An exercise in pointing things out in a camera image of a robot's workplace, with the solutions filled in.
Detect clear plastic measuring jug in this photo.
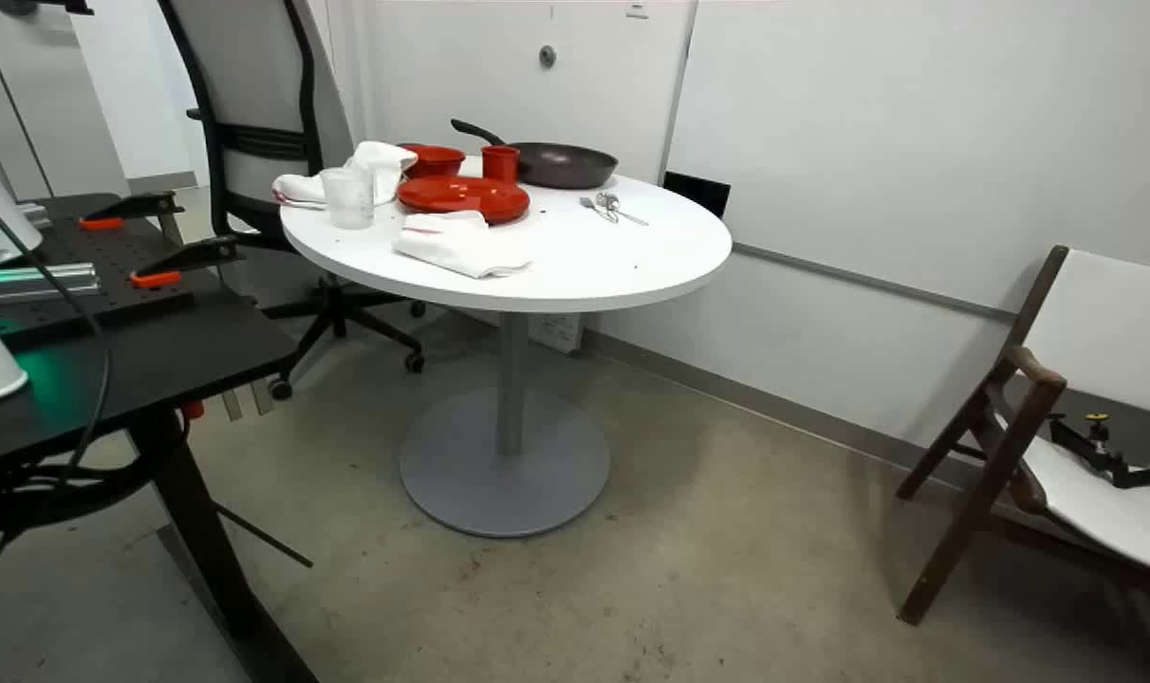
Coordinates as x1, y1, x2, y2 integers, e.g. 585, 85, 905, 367
317, 165, 384, 232

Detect silver spoon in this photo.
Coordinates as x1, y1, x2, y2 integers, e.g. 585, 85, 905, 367
575, 190, 627, 228
592, 190, 654, 232

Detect white paper sheets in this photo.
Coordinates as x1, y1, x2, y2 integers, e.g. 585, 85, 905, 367
389, 208, 538, 285

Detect red bowl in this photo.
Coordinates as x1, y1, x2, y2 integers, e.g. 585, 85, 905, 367
402, 141, 470, 182
473, 179, 533, 232

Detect black frying pan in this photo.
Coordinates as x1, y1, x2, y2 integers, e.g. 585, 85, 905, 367
449, 118, 621, 193

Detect red cup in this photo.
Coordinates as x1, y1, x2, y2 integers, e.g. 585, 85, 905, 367
479, 141, 522, 185

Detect red plate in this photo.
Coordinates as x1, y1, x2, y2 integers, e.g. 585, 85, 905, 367
394, 170, 490, 215

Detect white towel with red stripes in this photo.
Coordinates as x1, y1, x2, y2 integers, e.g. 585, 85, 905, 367
268, 137, 422, 215

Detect black mesh office chair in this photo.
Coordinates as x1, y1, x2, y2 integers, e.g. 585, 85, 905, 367
153, 0, 432, 401

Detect black orange bar clamp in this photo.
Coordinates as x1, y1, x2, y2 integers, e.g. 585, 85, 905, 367
70, 190, 188, 241
123, 237, 242, 295

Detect black robot desk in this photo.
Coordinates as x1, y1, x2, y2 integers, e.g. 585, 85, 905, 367
0, 185, 321, 683

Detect wooden folding chair white canvas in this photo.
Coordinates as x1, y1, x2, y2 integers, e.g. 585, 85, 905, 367
895, 242, 1150, 630

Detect white round pedestal table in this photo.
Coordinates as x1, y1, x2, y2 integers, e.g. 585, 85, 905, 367
275, 148, 735, 543

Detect black wall box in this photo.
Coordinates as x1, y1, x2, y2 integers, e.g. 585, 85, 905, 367
660, 168, 735, 225

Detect black cable on desk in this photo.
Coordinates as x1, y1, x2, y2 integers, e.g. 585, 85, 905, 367
0, 182, 118, 591

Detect black clamp mount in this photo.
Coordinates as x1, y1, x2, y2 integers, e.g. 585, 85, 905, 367
1042, 409, 1150, 495

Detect aluminium extrusion rail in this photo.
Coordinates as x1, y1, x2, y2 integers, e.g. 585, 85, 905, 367
0, 260, 101, 308

